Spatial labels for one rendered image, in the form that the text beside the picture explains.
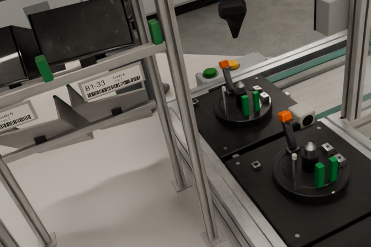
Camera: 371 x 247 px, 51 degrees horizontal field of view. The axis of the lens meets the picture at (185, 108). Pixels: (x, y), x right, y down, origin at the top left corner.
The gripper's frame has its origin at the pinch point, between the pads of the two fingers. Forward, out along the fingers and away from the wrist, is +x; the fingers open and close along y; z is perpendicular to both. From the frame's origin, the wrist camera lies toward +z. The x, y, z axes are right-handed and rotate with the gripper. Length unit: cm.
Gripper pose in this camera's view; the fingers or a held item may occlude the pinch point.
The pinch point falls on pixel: (232, 18)
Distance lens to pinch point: 98.4
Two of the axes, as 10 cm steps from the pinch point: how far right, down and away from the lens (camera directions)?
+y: -0.5, 5.5, -8.4
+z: -9.8, 1.2, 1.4
